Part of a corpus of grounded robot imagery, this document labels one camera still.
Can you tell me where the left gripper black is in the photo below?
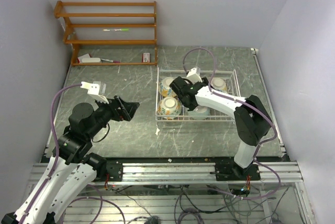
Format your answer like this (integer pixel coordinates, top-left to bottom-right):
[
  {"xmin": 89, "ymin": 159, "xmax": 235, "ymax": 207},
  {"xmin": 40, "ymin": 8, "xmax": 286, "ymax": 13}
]
[{"xmin": 86, "ymin": 94, "xmax": 139, "ymax": 138}]

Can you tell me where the blue yellow patterned bowl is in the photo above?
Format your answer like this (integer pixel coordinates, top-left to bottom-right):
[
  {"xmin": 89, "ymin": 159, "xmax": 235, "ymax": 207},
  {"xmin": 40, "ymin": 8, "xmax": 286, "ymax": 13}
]
[{"xmin": 159, "ymin": 77, "xmax": 176, "ymax": 97}]

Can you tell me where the orange leaf bird bowl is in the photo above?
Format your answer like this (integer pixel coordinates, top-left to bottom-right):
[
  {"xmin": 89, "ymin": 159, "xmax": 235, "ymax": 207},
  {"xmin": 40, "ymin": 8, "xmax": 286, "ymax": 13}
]
[{"xmin": 157, "ymin": 97, "xmax": 182, "ymax": 120}]

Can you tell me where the light teal glazed bowl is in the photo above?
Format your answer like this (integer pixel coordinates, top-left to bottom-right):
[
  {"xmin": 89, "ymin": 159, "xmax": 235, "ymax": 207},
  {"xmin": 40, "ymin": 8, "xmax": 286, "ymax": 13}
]
[{"xmin": 187, "ymin": 106, "xmax": 210, "ymax": 120}]

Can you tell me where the yellow sun teal bowl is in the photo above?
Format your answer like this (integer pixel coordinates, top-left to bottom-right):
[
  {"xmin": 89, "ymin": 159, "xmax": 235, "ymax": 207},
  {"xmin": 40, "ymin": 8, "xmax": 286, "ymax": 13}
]
[{"xmin": 211, "ymin": 77, "xmax": 228, "ymax": 93}]

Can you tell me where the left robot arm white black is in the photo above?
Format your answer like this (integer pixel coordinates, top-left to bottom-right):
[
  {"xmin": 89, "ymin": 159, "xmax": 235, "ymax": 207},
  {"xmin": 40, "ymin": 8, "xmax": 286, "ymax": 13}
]
[{"xmin": 1, "ymin": 96, "xmax": 140, "ymax": 223}]

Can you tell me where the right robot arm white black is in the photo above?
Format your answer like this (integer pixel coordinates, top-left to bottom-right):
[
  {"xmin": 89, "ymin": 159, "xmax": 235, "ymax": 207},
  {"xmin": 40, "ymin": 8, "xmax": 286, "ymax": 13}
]
[{"xmin": 170, "ymin": 76, "xmax": 275, "ymax": 180}]

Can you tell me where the pink white pen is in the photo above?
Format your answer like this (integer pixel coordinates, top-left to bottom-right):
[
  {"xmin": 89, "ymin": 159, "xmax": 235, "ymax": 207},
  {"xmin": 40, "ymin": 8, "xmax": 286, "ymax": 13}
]
[{"xmin": 101, "ymin": 58, "xmax": 120, "ymax": 64}]

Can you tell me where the red white small box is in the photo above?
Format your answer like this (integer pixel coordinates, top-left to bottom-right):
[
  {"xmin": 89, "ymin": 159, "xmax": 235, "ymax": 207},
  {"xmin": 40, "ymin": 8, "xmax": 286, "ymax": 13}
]
[{"xmin": 142, "ymin": 52, "xmax": 150, "ymax": 63}]

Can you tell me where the white eraser block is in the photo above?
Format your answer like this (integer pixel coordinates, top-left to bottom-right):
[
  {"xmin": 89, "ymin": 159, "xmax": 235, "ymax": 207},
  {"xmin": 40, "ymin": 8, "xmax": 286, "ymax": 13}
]
[{"xmin": 81, "ymin": 58, "xmax": 102, "ymax": 64}]

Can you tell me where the green white pen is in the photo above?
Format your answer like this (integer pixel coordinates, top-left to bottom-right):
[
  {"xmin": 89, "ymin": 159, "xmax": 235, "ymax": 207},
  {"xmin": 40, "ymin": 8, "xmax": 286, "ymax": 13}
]
[{"xmin": 103, "ymin": 28, "xmax": 129, "ymax": 31}]

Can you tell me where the wooden three-tier shelf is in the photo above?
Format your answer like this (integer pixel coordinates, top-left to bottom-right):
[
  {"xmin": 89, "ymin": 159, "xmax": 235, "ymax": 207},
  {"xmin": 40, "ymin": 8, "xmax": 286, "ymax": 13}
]
[{"xmin": 53, "ymin": 0, "xmax": 158, "ymax": 66}]

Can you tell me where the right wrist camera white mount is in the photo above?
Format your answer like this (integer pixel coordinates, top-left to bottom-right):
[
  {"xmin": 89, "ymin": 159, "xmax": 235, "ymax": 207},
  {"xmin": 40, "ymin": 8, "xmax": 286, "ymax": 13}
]
[{"xmin": 186, "ymin": 67, "xmax": 202, "ymax": 84}]

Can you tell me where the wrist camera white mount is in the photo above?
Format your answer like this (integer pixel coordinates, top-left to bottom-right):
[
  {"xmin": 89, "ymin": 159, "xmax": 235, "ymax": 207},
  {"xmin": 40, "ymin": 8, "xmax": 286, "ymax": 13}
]
[
  {"xmin": 186, "ymin": 67, "xmax": 202, "ymax": 84},
  {"xmin": 81, "ymin": 81, "xmax": 109, "ymax": 104}
]

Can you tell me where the white wire dish rack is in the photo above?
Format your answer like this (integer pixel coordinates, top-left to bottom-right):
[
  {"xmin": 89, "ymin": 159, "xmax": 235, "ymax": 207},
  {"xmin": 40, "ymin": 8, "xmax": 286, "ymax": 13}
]
[{"xmin": 155, "ymin": 68, "xmax": 241, "ymax": 122}]

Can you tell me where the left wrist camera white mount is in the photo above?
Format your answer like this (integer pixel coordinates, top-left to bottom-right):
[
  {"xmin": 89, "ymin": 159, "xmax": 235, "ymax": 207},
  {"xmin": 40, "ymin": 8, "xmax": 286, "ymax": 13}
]
[{"xmin": 81, "ymin": 81, "xmax": 109, "ymax": 104}]

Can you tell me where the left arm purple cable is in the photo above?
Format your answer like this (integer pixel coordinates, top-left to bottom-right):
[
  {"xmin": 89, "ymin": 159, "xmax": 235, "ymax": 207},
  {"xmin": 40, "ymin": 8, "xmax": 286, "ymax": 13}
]
[{"xmin": 18, "ymin": 84, "xmax": 84, "ymax": 222}]

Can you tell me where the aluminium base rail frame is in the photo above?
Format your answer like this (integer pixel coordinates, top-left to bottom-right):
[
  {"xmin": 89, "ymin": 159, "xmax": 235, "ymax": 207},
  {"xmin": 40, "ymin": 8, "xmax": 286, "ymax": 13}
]
[{"xmin": 28, "ymin": 156, "xmax": 316, "ymax": 223}]

